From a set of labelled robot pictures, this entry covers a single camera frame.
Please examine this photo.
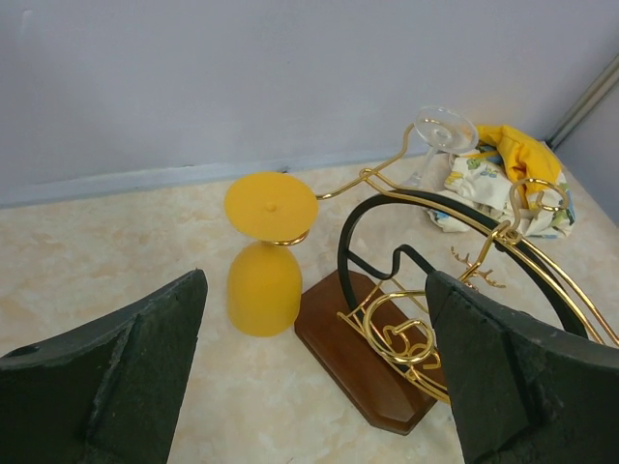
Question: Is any gold wire wine glass rack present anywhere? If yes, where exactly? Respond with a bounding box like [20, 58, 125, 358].
[278, 123, 619, 424]

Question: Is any yellow floral cloth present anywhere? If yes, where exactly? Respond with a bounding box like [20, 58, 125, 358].
[439, 125, 575, 239]

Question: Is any clear wine glass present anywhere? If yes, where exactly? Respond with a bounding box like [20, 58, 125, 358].
[403, 105, 479, 188]

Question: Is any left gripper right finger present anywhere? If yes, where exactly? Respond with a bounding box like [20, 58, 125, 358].
[426, 272, 618, 463]

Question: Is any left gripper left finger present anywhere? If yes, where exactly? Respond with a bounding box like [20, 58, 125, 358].
[1, 269, 208, 463]

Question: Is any yellow plastic goblet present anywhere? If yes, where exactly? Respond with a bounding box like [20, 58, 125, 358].
[223, 172, 318, 337]

